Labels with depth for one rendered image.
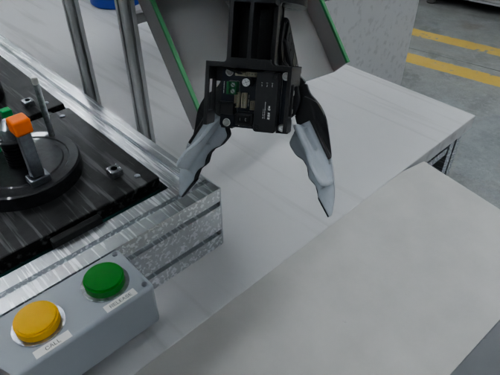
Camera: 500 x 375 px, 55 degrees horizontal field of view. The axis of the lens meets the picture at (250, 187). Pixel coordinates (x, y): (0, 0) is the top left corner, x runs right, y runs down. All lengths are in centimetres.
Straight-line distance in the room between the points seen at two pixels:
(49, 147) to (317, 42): 44
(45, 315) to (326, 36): 58
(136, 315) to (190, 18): 42
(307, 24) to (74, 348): 59
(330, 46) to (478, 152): 183
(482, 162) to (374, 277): 190
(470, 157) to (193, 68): 198
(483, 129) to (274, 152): 203
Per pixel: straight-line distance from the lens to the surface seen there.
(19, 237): 58
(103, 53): 124
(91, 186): 62
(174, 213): 57
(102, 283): 50
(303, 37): 81
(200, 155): 47
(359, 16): 195
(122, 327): 51
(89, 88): 90
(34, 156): 59
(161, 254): 59
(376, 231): 71
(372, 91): 105
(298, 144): 45
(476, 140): 266
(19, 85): 89
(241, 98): 40
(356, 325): 60
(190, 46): 70
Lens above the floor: 134
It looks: 39 degrees down
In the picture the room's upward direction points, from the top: straight up
